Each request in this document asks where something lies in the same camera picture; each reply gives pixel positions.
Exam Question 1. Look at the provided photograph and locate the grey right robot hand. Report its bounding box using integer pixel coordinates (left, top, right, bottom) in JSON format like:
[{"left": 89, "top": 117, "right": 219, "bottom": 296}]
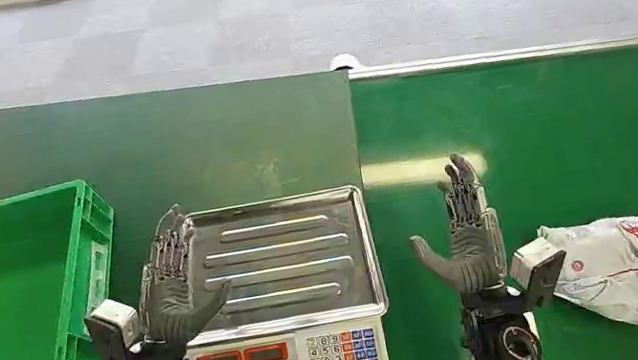
[{"left": 397, "top": 148, "right": 512, "bottom": 303}]

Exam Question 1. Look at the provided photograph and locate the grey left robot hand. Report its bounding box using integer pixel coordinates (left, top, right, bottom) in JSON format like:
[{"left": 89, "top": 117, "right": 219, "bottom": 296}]
[{"left": 122, "top": 197, "right": 242, "bottom": 353}]

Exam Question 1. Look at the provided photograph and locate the steel tray electronic scale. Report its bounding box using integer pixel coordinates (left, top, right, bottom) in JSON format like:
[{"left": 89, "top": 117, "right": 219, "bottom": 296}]
[{"left": 157, "top": 181, "right": 398, "bottom": 360}]

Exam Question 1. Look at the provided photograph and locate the green conveyor belt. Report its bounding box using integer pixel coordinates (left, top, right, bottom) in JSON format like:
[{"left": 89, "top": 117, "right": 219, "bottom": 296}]
[{"left": 341, "top": 24, "right": 638, "bottom": 360}]

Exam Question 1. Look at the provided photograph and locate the white round knob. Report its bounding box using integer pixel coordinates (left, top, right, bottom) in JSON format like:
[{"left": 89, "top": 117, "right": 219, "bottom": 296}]
[{"left": 328, "top": 51, "right": 363, "bottom": 74}]

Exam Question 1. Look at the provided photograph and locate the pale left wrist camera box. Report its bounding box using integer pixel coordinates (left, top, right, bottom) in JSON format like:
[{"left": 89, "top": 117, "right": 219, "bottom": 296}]
[{"left": 81, "top": 294, "right": 149, "bottom": 360}]

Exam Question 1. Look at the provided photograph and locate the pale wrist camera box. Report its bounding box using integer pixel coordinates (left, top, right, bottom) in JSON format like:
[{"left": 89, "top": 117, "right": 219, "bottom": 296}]
[
  {"left": 81, "top": 294, "right": 149, "bottom": 360},
  {"left": 504, "top": 233, "right": 576, "bottom": 314}
]

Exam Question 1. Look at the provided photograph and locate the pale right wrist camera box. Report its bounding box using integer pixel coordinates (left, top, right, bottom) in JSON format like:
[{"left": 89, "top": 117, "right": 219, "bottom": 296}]
[{"left": 504, "top": 233, "right": 576, "bottom": 314}]

